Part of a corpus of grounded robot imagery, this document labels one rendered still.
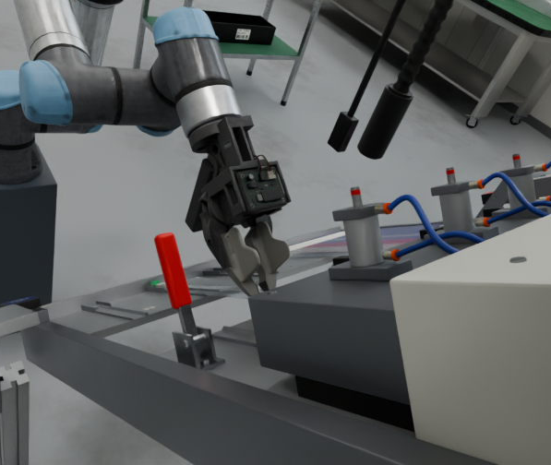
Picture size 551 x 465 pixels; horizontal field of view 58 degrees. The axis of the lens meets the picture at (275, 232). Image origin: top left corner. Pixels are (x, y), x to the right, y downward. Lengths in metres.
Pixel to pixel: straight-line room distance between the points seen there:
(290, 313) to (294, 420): 0.06
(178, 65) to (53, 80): 0.15
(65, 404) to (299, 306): 1.32
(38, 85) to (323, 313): 0.48
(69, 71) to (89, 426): 1.08
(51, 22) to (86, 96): 0.13
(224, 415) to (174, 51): 0.44
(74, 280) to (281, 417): 1.62
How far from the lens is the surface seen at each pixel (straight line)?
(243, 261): 0.58
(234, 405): 0.30
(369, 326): 0.25
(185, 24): 0.64
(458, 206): 0.40
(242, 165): 0.56
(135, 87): 0.69
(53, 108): 0.67
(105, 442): 1.52
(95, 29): 1.11
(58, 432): 1.54
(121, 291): 0.85
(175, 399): 0.37
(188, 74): 0.62
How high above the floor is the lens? 1.36
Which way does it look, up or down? 37 degrees down
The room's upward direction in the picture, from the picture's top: 22 degrees clockwise
